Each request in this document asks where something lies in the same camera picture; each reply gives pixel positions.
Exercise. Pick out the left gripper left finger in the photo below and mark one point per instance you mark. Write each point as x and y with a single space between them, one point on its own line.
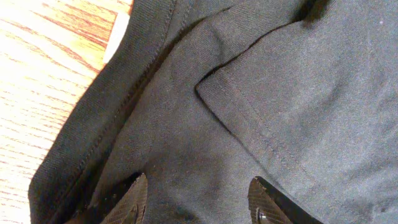
124 203

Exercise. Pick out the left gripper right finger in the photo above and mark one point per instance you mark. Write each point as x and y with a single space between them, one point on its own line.
267 205

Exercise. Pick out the black t-shirt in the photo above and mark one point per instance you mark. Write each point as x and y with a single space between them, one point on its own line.
203 96

